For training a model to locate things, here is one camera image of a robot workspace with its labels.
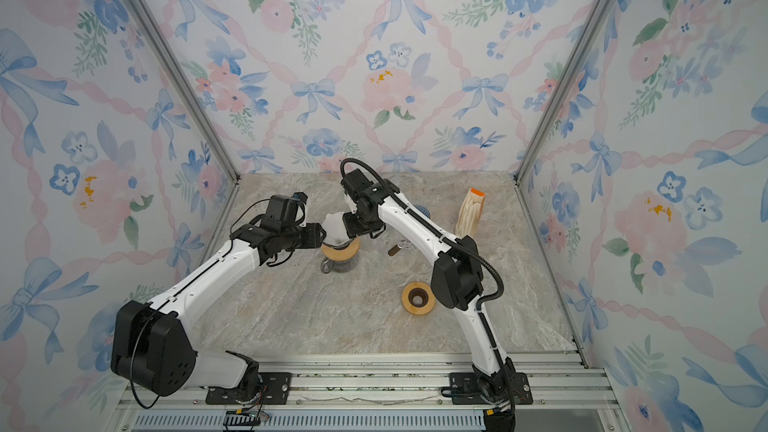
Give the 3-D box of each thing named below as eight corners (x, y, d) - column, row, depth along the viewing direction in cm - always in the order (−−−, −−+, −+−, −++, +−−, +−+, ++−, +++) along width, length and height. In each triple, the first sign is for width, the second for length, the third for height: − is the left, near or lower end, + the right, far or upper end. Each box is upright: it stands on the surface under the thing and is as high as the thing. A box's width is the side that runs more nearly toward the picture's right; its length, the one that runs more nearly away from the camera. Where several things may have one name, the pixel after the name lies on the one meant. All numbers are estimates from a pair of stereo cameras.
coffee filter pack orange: (454, 235, 105) (461, 215, 96) (461, 209, 113) (467, 187, 104) (472, 240, 104) (480, 220, 95) (477, 213, 112) (486, 192, 102)
